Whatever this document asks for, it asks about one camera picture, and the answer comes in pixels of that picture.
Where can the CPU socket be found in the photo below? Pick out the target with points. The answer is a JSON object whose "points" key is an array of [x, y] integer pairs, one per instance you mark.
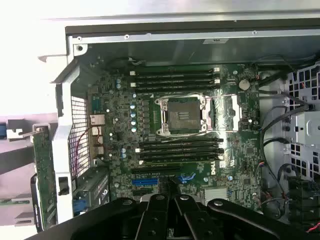
{"points": [[183, 115]]}

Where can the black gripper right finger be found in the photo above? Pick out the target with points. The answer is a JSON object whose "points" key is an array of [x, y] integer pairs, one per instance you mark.
{"points": [[200, 220]]}

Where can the green motherboard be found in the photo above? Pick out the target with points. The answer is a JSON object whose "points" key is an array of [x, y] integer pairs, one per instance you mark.
{"points": [[225, 155]]}

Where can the silver coin battery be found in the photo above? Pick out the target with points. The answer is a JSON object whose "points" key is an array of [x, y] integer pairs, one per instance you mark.
{"points": [[244, 85]]}

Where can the blue disk caddy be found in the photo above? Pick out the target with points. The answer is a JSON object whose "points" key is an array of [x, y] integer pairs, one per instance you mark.
{"points": [[2, 132]]}

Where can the open black PC case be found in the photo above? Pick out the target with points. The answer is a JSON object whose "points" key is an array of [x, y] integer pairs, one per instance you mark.
{"points": [[175, 52]]}

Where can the perforated metal disk bay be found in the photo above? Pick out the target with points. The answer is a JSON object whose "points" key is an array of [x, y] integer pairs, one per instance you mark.
{"points": [[305, 120]]}

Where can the silver chipset heatsink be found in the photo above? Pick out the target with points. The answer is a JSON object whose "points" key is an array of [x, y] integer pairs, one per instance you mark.
{"points": [[216, 195]]}

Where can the silver socket cover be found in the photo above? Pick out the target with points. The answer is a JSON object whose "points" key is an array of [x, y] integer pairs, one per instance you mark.
{"points": [[225, 112]]}

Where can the blue expansion slot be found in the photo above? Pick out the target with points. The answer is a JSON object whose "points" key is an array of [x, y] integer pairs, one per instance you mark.
{"points": [[145, 182]]}

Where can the installed green RAM stick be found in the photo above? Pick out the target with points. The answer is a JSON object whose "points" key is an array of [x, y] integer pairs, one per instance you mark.
{"points": [[162, 163]]}

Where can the grey parts rack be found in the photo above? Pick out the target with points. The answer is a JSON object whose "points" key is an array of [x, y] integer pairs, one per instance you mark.
{"points": [[23, 217]]}

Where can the long black expansion slot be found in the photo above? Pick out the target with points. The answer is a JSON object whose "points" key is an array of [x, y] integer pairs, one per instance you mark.
{"points": [[155, 170]]}

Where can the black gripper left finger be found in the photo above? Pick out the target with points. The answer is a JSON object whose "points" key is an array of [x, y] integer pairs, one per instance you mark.
{"points": [[155, 217]]}

